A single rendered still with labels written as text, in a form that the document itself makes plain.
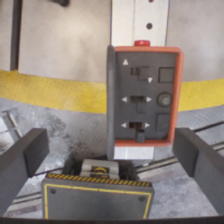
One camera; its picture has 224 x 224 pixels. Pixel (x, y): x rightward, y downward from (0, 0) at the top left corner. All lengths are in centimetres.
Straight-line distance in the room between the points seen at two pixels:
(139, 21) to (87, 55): 42
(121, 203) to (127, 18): 101
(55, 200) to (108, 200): 33
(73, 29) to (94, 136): 74
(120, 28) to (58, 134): 100
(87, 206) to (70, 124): 56
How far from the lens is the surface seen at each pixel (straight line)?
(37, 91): 124
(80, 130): 123
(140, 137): 29
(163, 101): 33
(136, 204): 118
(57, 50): 84
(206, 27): 93
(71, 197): 115
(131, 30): 44
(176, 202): 173
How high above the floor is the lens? 112
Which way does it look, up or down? 73 degrees down
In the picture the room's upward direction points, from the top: 178 degrees clockwise
